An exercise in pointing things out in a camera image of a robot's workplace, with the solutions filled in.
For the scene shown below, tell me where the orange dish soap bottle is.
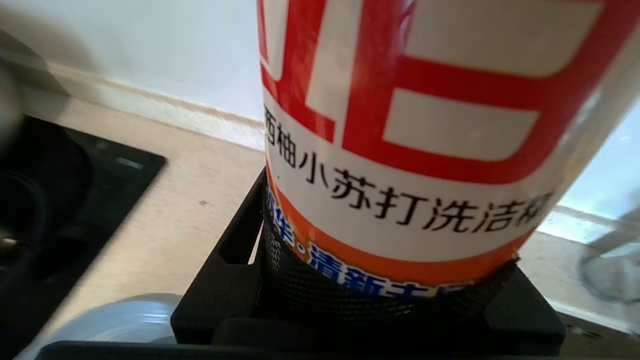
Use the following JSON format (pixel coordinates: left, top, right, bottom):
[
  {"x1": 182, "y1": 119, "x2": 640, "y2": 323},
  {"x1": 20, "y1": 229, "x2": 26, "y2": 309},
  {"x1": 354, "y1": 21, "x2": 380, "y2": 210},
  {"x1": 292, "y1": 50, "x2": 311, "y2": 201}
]
[{"x1": 256, "y1": 0, "x2": 640, "y2": 323}]

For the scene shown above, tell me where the gray plate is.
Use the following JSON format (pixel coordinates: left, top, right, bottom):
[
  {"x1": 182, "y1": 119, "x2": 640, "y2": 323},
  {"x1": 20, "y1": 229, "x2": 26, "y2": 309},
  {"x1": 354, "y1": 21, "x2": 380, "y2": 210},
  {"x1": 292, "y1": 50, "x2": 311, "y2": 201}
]
[{"x1": 17, "y1": 293, "x2": 183, "y2": 360}]

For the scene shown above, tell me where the black frying pan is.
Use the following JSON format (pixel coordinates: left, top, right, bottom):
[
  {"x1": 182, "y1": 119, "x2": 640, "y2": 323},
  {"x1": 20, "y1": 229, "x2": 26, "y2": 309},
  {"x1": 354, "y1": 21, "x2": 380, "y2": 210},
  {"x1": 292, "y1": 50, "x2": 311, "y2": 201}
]
[{"x1": 0, "y1": 127, "x2": 93, "y2": 281}]

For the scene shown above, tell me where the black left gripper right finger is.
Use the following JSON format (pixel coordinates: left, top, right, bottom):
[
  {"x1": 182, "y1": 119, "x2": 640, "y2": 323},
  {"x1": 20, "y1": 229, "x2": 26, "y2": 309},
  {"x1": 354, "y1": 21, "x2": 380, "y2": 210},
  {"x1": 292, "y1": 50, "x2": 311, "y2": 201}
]
[{"x1": 482, "y1": 260, "x2": 567, "y2": 347}]

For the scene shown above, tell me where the black induction cooktop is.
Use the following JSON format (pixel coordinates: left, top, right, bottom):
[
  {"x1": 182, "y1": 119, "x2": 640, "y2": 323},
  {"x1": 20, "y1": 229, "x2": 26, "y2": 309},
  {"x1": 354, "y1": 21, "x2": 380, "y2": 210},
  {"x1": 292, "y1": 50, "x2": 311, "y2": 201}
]
[{"x1": 0, "y1": 115, "x2": 168, "y2": 346}]

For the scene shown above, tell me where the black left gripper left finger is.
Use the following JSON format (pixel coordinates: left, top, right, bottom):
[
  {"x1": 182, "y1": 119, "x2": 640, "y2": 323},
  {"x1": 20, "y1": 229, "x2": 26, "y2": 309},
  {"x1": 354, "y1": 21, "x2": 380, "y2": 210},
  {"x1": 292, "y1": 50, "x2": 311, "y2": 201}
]
[{"x1": 171, "y1": 169, "x2": 268, "y2": 346}]

